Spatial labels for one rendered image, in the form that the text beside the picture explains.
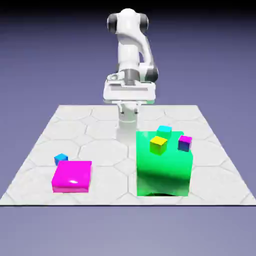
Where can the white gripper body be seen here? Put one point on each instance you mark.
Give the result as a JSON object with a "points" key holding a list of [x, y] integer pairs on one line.
{"points": [[129, 94]]}

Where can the small purple cube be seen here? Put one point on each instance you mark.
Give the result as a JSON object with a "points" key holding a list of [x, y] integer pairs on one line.
{"points": [[184, 143]]}

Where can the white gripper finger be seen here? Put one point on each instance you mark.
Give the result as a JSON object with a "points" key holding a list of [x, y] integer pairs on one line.
{"points": [[120, 109], [137, 109]]}

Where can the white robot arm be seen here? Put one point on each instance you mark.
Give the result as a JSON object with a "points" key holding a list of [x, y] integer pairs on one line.
{"points": [[128, 52]]}

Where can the large green box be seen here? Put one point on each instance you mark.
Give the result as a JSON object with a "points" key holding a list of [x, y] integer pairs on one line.
{"points": [[162, 172]]}

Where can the small yellow cube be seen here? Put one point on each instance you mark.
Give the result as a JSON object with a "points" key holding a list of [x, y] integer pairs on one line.
{"points": [[158, 145]]}

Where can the small cyan cube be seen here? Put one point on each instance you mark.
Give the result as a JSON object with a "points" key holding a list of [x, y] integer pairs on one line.
{"points": [[164, 130]]}

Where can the large magenta box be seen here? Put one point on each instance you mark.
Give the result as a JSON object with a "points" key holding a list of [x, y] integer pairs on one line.
{"points": [[72, 176]]}

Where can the small blue cube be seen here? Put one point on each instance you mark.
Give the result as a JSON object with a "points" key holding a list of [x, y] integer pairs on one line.
{"points": [[60, 158]]}

